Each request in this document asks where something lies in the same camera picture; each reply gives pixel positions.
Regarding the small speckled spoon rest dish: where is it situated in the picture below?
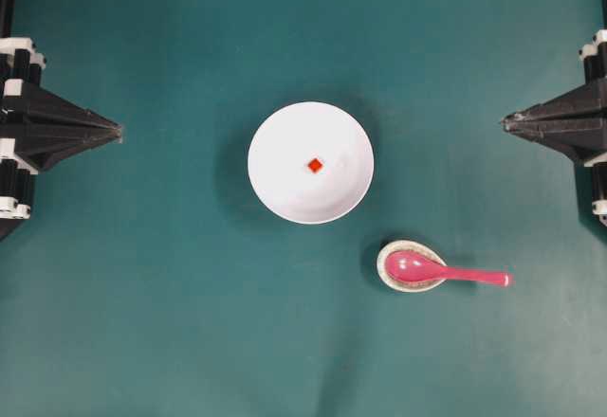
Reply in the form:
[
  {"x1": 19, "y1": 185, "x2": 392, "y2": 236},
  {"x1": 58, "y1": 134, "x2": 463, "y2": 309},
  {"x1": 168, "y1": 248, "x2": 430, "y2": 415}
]
[{"x1": 376, "y1": 240, "x2": 446, "y2": 293}]

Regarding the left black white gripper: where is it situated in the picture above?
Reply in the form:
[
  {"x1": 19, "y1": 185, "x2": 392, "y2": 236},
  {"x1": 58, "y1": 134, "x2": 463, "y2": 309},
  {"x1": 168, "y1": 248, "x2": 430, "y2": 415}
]
[{"x1": 1, "y1": 38, "x2": 122, "y2": 219}]

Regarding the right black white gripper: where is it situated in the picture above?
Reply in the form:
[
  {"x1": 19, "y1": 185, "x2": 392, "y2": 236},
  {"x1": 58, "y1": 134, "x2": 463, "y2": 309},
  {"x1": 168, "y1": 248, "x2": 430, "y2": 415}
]
[{"x1": 502, "y1": 29, "x2": 607, "y2": 227}]

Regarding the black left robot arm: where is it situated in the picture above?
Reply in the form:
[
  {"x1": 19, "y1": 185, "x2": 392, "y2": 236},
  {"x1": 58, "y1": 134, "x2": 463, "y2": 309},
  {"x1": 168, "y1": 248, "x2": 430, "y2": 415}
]
[{"x1": 1, "y1": 0, "x2": 122, "y2": 227}]

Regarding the small red block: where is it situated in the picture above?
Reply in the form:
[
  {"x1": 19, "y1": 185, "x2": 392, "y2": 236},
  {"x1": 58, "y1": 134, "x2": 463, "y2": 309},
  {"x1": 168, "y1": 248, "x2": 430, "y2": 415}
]
[{"x1": 307, "y1": 158, "x2": 323, "y2": 173}]

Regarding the pink ceramic spoon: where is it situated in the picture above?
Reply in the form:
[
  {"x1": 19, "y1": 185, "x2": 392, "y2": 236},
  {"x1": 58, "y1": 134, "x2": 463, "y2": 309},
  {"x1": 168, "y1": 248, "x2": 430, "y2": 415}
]
[{"x1": 385, "y1": 250, "x2": 512, "y2": 287}]

